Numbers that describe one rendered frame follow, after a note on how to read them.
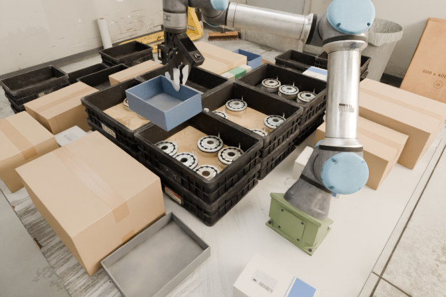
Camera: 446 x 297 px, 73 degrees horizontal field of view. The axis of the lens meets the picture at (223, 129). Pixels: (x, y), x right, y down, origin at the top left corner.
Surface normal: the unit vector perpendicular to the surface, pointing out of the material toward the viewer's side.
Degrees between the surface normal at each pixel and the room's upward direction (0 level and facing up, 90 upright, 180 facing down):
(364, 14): 48
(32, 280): 0
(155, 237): 0
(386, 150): 0
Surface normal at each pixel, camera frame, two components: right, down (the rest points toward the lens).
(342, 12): -0.06, -0.11
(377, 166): -0.69, 0.42
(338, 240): 0.00, -0.81
